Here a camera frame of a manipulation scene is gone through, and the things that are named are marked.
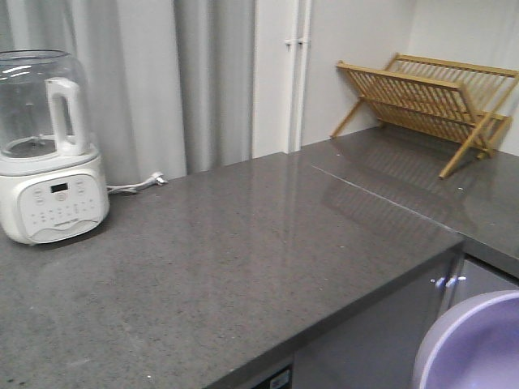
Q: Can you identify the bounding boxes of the grey cabinet door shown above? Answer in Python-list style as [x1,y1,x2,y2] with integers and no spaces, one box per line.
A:
[293,247,518,388]

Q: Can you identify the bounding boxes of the white power cord with plug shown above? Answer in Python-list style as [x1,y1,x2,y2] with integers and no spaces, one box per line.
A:
[105,171,169,195]

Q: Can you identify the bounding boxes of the white pleated curtain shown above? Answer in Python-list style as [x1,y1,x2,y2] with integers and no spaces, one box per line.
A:
[1,1,255,185]

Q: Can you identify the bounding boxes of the wooden dish drying rack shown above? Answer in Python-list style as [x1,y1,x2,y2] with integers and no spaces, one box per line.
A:
[331,53,518,179]

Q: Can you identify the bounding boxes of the purple plastic bowl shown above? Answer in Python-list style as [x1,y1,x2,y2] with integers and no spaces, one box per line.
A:
[411,290,518,388]

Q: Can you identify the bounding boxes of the white blender with clear jar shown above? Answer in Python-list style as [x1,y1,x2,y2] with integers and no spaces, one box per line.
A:
[1,49,109,245]

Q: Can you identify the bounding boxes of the white wall pipes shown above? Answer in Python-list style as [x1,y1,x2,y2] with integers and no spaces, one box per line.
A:
[284,0,313,154]

